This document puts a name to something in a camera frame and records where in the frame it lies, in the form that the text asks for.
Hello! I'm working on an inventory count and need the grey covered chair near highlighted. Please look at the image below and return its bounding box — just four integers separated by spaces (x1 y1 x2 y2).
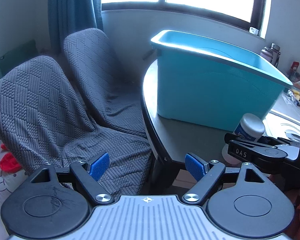
0 56 152 198

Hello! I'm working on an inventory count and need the white pill bottle blue label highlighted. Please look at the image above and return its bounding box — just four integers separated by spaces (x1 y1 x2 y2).
222 113 265 165

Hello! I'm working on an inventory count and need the grey covered chair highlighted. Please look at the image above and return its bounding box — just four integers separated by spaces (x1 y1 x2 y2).
0 56 152 198
63 28 146 137

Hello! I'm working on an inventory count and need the blue curtain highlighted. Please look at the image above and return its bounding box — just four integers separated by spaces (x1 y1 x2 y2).
48 0 103 54

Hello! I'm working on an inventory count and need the white device on windowsill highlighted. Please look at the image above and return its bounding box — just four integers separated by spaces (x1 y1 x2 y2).
249 27 259 35

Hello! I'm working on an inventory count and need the white bin lid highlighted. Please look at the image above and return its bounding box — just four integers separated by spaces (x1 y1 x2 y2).
263 110 300 142

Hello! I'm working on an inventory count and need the teal plastic storage bin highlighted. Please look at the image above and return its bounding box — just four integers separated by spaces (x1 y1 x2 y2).
151 30 292 131

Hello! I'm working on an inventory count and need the steel thermos bottle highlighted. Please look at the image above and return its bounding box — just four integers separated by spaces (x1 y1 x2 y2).
270 43 281 68

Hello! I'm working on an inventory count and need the grey covered chair far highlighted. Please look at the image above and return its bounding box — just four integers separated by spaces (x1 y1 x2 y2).
63 28 146 137

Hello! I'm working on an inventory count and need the pink water bottle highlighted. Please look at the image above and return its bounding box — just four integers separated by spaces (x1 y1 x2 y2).
260 47 273 63

